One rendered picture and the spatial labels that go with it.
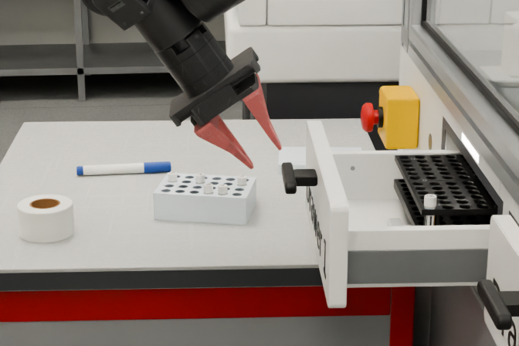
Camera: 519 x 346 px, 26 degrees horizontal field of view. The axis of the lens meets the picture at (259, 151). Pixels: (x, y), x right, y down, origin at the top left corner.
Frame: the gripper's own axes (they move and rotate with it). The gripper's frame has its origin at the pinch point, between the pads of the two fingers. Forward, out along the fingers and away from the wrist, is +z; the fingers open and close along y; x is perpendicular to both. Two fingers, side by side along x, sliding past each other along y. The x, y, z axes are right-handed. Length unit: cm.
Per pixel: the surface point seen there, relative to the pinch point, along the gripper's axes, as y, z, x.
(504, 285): 13.5, 16.8, -20.4
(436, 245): 9.9, 15.1, -9.5
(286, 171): 0.4, 4.4, 3.1
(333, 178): 4.8, 5.4, -3.8
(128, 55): -80, 40, 389
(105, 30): -87, 29, 417
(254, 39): -2, 6, 83
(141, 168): -23, 6, 47
